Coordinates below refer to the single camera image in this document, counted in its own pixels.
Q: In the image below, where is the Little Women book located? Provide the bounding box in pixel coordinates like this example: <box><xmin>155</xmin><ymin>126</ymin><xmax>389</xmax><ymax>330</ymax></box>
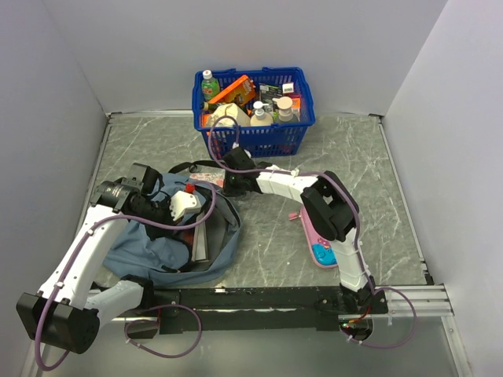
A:
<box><xmin>189</xmin><ymin>172</ymin><xmax>225</xmax><ymax>188</ymax></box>

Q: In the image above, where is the blue grey backpack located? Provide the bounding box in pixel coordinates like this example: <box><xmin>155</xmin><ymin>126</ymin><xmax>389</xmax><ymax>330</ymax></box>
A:
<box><xmin>103</xmin><ymin>163</ymin><xmax>241</xmax><ymax>287</ymax></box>

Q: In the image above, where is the white notebook with barcode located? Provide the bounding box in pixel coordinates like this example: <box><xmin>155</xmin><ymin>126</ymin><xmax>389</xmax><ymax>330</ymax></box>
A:
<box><xmin>191</xmin><ymin>222</ymin><xmax>209</xmax><ymax>262</ymax></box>

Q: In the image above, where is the pink cat pencil case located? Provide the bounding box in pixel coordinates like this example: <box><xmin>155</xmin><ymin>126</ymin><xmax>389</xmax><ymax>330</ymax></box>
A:
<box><xmin>288</xmin><ymin>207</ymin><xmax>337</xmax><ymax>269</ymax></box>

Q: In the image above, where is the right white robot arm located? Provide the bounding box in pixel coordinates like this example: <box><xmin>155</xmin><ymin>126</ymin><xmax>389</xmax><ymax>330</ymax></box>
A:
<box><xmin>223</xmin><ymin>147</ymin><xmax>375</xmax><ymax>313</ymax></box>

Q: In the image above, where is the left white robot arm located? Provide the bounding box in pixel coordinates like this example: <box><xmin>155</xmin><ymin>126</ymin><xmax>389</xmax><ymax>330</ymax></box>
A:
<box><xmin>16</xmin><ymin>163</ymin><xmax>201</xmax><ymax>354</ymax></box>

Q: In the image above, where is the beige crumpled paper bag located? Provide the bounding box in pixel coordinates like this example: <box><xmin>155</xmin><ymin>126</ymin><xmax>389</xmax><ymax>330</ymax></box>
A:
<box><xmin>204</xmin><ymin>104</ymin><xmax>251</xmax><ymax>127</ymax></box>

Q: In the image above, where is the beige pump bottle white cap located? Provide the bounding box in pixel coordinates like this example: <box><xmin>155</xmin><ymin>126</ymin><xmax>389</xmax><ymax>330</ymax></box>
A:
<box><xmin>250</xmin><ymin>101</ymin><xmax>274</xmax><ymax>126</ymax></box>

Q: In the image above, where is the orange snack box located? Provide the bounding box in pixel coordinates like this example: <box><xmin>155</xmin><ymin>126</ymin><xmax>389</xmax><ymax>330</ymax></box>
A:
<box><xmin>207</xmin><ymin>75</ymin><xmax>256</xmax><ymax>106</ymax></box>

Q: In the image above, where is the grey pump bottle beige cap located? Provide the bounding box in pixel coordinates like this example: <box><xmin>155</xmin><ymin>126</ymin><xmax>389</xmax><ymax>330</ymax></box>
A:
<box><xmin>273</xmin><ymin>97</ymin><xmax>299</xmax><ymax>124</ymax></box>

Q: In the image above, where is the black green product box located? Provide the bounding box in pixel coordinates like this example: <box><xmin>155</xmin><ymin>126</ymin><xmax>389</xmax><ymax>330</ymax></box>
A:
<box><xmin>259</xmin><ymin>83</ymin><xmax>283</xmax><ymax>104</ymax></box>

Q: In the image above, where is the green drink bottle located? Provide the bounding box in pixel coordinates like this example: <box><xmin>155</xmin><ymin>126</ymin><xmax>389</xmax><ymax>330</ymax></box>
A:
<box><xmin>201</xmin><ymin>70</ymin><xmax>220</xmax><ymax>101</ymax></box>

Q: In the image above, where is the orange box in basket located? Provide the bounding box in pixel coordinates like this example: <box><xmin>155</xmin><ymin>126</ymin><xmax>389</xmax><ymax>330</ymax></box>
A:
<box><xmin>291</xmin><ymin>95</ymin><xmax>302</xmax><ymax>118</ymax></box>

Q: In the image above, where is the small white barcode box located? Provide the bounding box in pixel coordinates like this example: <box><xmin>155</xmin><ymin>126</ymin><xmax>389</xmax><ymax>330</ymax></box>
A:
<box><xmin>281</xmin><ymin>82</ymin><xmax>295</xmax><ymax>95</ymax></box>

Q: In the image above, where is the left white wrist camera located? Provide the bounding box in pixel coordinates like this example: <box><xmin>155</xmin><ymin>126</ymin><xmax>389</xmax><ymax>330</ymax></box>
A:
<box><xmin>169</xmin><ymin>183</ymin><xmax>202</xmax><ymax>221</ymax></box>

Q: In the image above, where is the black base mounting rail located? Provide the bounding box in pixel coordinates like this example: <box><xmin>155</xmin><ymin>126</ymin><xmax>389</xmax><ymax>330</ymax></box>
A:
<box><xmin>154</xmin><ymin>286</ymin><xmax>388</xmax><ymax>331</ymax></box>

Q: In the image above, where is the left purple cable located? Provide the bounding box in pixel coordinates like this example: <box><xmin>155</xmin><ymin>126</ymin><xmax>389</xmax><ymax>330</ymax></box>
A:
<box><xmin>34</xmin><ymin>179</ymin><xmax>218</xmax><ymax>372</ymax></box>

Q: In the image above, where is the aluminium frame rail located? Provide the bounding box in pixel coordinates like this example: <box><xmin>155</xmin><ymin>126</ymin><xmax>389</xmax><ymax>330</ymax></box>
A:
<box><xmin>385</xmin><ymin>258</ymin><xmax>454</xmax><ymax>317</ymax></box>

